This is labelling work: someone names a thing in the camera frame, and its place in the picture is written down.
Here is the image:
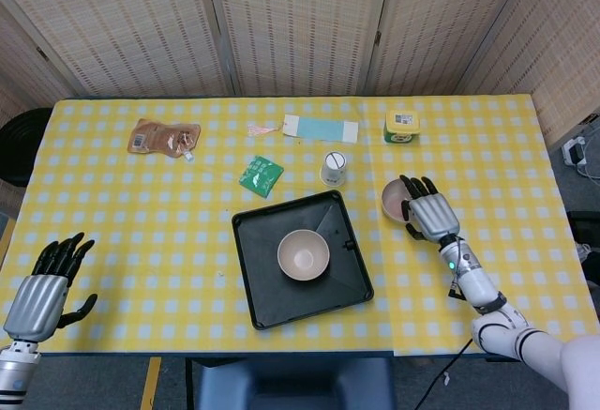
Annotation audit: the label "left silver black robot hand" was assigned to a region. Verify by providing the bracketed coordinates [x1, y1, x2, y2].
[2, 231, 99, 343]

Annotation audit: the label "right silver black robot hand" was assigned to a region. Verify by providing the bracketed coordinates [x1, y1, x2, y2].
[398, 174, 461, 244]

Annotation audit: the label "beige plastic bowl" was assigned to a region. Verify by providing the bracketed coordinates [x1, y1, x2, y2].
[380, 179, 418, 223]
[277, 228, 332, 282]

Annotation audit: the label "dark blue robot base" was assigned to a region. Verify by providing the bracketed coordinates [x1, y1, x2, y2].
[193, 357, 396, 410]

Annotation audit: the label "black square plastic tray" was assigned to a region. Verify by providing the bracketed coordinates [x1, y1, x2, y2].
[231, 189, 375, 331]

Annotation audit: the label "green container with yellow lid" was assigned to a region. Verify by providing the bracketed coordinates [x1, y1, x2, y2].
[383, 109, 421, 145]

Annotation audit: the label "upturned white paper cup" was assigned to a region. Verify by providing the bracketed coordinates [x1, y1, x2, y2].
[319, 150, 349, 188]

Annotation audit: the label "yellow white checked tablecloth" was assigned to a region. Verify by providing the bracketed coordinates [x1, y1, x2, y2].
[0, 95, 600, 359]

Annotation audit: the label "blue and white bookmark card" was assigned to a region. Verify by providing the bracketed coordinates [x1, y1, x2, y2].
[282, 114, 360, 144]

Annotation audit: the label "black equipment box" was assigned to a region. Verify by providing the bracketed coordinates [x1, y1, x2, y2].
[565, 211, 600, 284]

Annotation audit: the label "white power adapter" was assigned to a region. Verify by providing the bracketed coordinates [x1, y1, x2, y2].
[561, 136, 588, 167]

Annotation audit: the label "black round stool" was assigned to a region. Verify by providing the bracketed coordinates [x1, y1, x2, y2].
[0, 108, 53, 190]

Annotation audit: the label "green sachet packet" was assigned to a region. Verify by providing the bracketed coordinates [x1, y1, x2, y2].
[238, 154, 285, 199]

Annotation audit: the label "woven folding screen panel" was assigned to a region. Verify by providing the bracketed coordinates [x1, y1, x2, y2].
[203, 0, 393, 97]
[367, 0, 533, 96]
[0, 0, 238, 98]
[457, 0, 600, 148]
[0, 0, 83, 214]

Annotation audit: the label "brown spouted pouch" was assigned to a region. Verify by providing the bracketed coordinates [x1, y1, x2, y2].
[127, 117, 202, 163]

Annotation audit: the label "black cable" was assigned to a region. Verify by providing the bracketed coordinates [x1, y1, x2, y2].
[414, 337, 474, 410]

